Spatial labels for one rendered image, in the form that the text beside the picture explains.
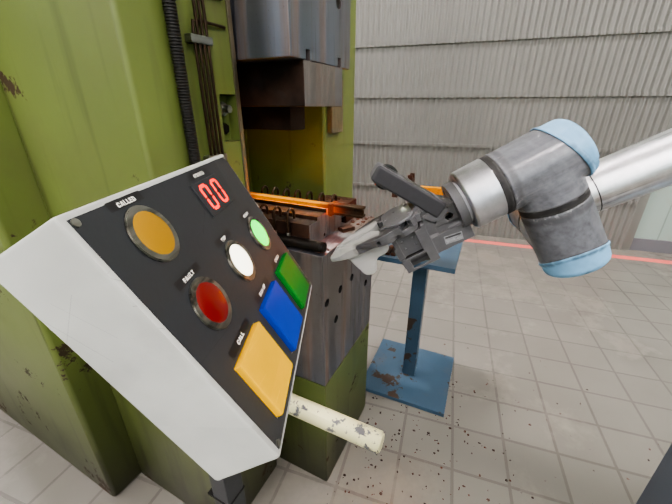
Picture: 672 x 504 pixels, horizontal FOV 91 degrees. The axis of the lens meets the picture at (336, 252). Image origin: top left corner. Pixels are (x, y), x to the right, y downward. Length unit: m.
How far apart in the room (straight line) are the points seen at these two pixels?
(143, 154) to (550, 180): 0.65
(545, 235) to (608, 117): 3.35
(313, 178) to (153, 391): 1.02
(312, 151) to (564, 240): 0.90
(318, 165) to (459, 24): 2.70
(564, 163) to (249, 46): 0.66
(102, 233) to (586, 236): 0.55
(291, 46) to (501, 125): 3.05
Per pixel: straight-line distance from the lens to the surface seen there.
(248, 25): 0.87
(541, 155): 0.51
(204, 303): 0.35
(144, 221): 0.34
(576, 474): 1.76
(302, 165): 1.27
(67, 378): 1.28
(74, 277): 0.31
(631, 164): 0.72
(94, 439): 1.44
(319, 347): 1.02
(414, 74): 3.70
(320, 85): 0.91
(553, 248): 0.56
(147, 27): 0.74
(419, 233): 0.49
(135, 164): 0.74
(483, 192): 0.49
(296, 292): 0.53
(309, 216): 0.93
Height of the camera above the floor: 1.27
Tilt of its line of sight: 24 degrees down
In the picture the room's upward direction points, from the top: straight up
